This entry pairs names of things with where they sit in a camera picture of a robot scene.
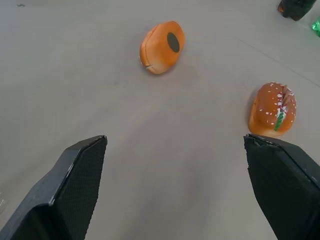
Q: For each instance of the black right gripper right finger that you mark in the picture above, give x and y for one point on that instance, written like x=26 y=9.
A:
x=282 y=185

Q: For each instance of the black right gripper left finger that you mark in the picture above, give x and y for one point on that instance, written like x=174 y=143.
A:
x=67 y=190

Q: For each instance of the orange toy bun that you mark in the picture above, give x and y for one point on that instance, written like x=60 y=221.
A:
x=160 y=47

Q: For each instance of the sesame bun with filling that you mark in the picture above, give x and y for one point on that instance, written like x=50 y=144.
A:
x=271 y=110

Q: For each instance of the green shiny wrapper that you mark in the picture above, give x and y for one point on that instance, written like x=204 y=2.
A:
x=316 y=25

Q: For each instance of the black object with orange spot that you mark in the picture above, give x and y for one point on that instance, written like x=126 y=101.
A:
x=294 y=8

